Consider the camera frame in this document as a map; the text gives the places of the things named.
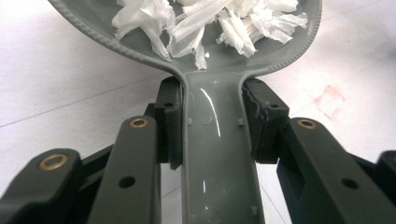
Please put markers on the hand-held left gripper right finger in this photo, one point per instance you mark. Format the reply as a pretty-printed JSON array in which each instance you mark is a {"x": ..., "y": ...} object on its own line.
[{"x": 271, "y": 124}]

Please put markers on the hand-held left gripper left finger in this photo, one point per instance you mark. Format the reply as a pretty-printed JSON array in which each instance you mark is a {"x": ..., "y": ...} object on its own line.
[{"x": 169, "y": 124}]

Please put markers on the grey dustpan with orange edge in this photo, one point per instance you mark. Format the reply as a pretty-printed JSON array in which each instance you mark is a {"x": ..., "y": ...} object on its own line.
[{"x": 218, "y": 140}]

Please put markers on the pile of white paper scraps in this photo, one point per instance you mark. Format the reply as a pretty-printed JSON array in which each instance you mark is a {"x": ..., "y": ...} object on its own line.
[{"x": 236, "y": 28}]

